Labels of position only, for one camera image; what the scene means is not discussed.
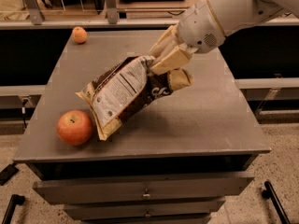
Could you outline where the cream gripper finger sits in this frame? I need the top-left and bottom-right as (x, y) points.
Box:
(149, 25), (198, 75)
(168, 69), (193, 91)

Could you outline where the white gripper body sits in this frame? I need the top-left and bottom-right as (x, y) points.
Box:
(177, 0), (225, 53)

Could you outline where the brown chip bag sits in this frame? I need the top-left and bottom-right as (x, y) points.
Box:
(77, 55), (173, 141)

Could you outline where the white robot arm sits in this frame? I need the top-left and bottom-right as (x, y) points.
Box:
(149, 0), (299, 89)

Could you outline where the red apple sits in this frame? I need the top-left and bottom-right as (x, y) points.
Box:
(56, 110), (93, 146)

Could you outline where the grey drawer cabinet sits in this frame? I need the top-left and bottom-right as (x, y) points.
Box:
(15, 31), (268, 224)

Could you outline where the small orange fruit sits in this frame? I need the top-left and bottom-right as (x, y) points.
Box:
(72, 26), (87, 44)

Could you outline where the top grey drawer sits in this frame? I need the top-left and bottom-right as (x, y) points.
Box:
(33, 172), (254, 204)

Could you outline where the grey drawer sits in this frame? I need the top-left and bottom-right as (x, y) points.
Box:
(33, 172), (254, 204)
(64, 197), (225, 220)

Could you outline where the black base leg right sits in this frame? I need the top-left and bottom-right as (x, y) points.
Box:
(262, 180), (291, 224)

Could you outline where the black base leg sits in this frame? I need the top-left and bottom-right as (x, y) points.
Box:
(2, 194), (25, 224)
(262, 180), (291, 224)

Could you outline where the black flat device on floor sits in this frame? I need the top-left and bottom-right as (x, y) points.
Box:
(0, 163), (19, 186)

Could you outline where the black base leg left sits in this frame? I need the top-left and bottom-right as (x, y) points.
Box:
(2, 194), (25, 224)

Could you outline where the metal railing frame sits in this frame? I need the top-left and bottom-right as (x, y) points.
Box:
(0, 0), (299, 30)

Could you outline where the black cable with plug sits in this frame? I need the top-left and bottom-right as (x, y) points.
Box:
(20, 97), (30, 130)

